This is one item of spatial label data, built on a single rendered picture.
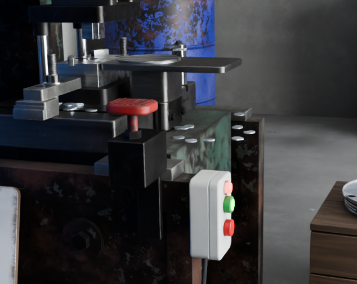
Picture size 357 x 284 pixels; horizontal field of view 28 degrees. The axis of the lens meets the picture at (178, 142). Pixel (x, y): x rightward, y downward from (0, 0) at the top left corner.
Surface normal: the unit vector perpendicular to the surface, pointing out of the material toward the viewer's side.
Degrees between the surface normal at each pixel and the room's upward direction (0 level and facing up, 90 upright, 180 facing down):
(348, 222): 0
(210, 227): 90
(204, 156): 90
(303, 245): 0
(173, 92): 90
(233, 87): 90
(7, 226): 78
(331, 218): 0
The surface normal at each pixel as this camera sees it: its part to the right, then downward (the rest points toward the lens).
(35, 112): -0.33, 0.23
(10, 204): -0.31, 0.02
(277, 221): -0.02, -0.97
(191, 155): 0.94, 0.06
